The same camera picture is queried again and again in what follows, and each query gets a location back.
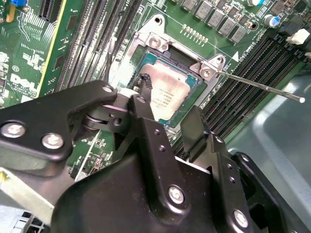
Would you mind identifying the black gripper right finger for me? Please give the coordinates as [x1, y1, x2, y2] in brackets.
[181, 105, 296, 233]

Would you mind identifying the silver CPU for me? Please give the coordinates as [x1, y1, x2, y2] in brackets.
[139, 52, 204, 122]

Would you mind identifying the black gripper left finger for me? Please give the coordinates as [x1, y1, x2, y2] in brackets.
[0, 72, 193, 219]

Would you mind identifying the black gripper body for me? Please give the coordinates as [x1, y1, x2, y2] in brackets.
[50, 155, 231, 233]

